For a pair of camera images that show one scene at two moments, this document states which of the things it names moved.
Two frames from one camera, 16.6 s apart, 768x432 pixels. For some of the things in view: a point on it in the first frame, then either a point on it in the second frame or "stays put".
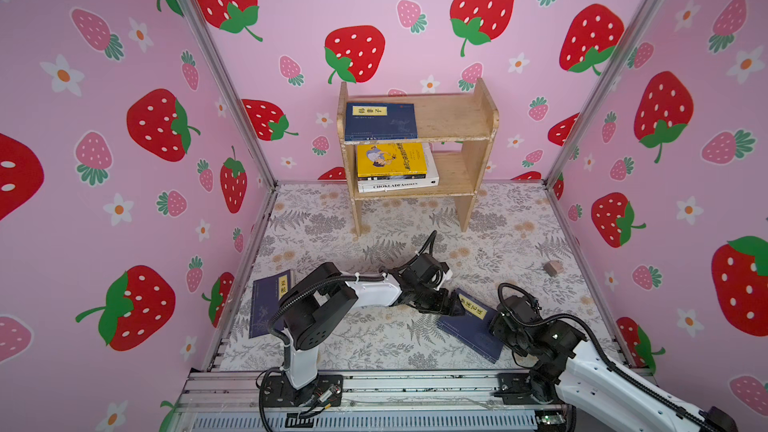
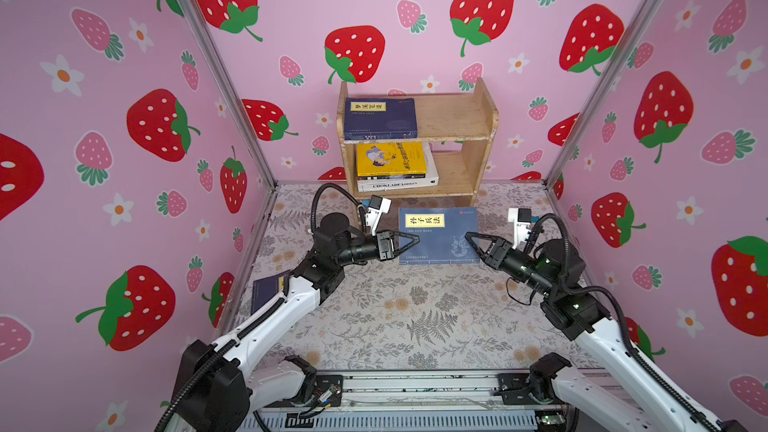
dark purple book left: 266,294 stays put
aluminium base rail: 372,401 stays put
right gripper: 494,326 to 495,256
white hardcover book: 406,181 stays put
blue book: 472,329 to 380,118
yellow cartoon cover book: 378,160 stays put
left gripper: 442,307 to 381,245
